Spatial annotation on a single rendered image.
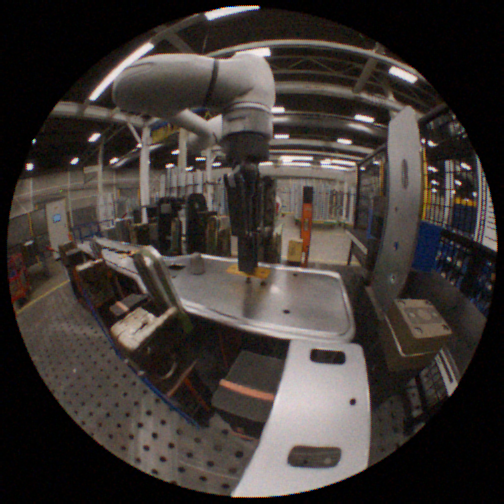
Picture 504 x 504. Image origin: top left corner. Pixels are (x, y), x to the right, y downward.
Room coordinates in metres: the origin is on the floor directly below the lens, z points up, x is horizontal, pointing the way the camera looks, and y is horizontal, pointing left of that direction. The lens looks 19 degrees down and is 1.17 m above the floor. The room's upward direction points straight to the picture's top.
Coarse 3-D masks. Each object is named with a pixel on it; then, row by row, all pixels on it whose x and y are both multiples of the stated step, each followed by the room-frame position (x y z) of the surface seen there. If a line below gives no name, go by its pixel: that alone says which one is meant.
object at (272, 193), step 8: (264, 176) 0.41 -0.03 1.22; (264, 184) 0.40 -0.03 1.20; (272, 184) 0.44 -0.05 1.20; (264, 192) 0.43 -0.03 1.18; (272, 192) 0.42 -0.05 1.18; (264, 200) 0.43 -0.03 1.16; (272, 200) 0.42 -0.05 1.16; (264, 208) 0.43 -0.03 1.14; (272, 208) 0.42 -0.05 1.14; (264, 216) 0.43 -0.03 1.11; (272, 216) 0.41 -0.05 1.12; (264, 224) 0.43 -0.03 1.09; (272, 224) 0.41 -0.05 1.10; (272, 232) 0.41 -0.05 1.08; (272, 240) 0.40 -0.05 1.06
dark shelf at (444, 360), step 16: (432, 272) 0.21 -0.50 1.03; (416, 288) 0.17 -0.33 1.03; (432, 288) 0.15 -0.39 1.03; (448, 288) 0.13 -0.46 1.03; (432, 304) 0.11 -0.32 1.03; (448, 304) 0.09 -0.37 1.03; (464, 304) 0.06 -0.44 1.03; (448, 320) 0.06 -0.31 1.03; (464, 320) 0.03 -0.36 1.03; (480, 320) 0.00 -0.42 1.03; (464, 336) 0.01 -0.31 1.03; (480, 336) -0.02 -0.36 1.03; (448, 352) 0.01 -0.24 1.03; (464, 352) -0.01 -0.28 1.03; (448, 368) 0.00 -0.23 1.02; (464, 368) -0.02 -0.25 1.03; (448, 384) -0.02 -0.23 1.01
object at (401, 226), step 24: (408, 120) 0.15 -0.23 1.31; (408, 144) 0.17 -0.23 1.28; (408, 168) 0.17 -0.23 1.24; (408, 192) 0.17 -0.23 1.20; (384, 216) 0.24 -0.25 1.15; (408, 216) 0.17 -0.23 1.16; (384, 240) 0.23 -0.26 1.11; (408, 240) 0.16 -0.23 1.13; (384, 264) 0.21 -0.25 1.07; (408, 264) 0.14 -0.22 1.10; (384, 288) 0.19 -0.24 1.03; (384, 312) 0.15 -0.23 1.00
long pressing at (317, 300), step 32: (128, 256) 0.43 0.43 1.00; (192, 288) 0.26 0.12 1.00; (224, 288) 0.26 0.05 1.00; (256, 288) 0.26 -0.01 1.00; (288, 288) 0.26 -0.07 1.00; (320, 288) 0.25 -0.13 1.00; (224, 320) 0.18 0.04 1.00; (256, 320) 0.17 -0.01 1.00; (288, 320) 0.17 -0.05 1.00; (320, 320) 0.17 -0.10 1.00; (352, 320) 0.16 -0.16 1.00
